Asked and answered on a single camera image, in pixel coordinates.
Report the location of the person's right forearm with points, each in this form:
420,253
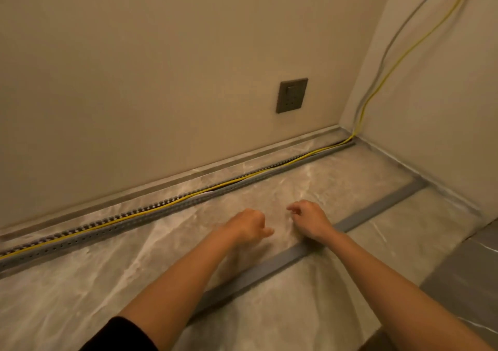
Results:
397,292

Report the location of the black sleeve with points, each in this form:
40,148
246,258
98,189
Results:
120,337

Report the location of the person's left hand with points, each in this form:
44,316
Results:
251,226

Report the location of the person's right hand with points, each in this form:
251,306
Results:
313,222

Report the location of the grey wall socket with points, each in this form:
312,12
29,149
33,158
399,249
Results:
292,95

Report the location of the person's left forearm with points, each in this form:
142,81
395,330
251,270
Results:
183,288

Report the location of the grey duct cover strip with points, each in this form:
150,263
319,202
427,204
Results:
369,210

